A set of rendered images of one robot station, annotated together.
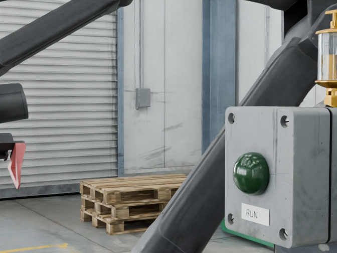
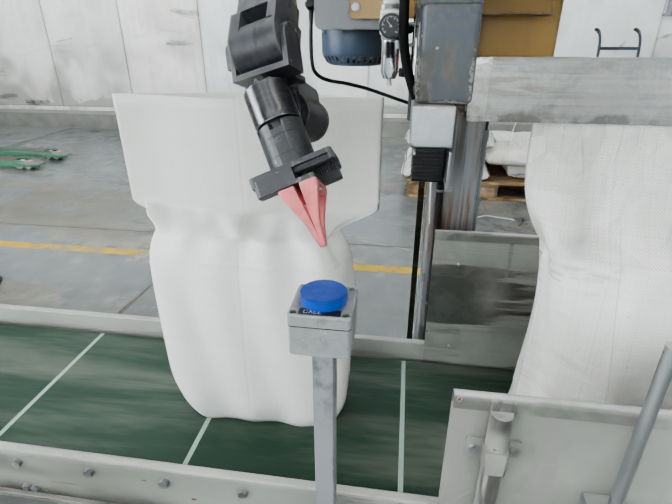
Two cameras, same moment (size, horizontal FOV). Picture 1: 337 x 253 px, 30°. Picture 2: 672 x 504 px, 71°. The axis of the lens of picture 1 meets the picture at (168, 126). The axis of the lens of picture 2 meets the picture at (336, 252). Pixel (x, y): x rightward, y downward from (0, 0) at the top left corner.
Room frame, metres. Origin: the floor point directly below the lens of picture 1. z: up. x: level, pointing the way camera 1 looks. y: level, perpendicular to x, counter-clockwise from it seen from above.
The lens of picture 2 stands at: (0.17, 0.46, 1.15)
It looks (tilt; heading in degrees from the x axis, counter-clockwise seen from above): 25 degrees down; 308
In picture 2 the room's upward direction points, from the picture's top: straight up
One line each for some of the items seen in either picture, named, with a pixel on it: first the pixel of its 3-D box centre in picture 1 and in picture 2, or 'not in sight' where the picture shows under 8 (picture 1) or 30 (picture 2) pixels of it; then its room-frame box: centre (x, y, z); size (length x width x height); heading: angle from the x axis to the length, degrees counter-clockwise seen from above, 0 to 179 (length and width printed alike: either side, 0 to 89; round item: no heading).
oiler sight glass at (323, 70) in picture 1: (334, 57); not in sight; (0.48, -0.13, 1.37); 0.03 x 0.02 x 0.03; 30
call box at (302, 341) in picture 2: not in sight; (324, 320); (0.50, 0.07, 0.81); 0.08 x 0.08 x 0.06; 30
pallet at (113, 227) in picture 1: (148, 215); not in sight; (6.52, 0.21, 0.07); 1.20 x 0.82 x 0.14; 118
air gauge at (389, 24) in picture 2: not in sight; (390, 26); (0.62, -0.24, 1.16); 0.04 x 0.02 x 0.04; 30
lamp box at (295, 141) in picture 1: (281, 171); not in sight; (0.44, -0.08, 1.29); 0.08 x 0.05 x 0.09; 30
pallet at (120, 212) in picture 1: (149, 201); not in sight; (6.53, 0.20, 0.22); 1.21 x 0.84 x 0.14; 120
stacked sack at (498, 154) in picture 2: not in sight; (528, 153); (1.22, -3.19, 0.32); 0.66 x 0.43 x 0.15; 28
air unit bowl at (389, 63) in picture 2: not in sight; (389, 59); (0.63, -0.26, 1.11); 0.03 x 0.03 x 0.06
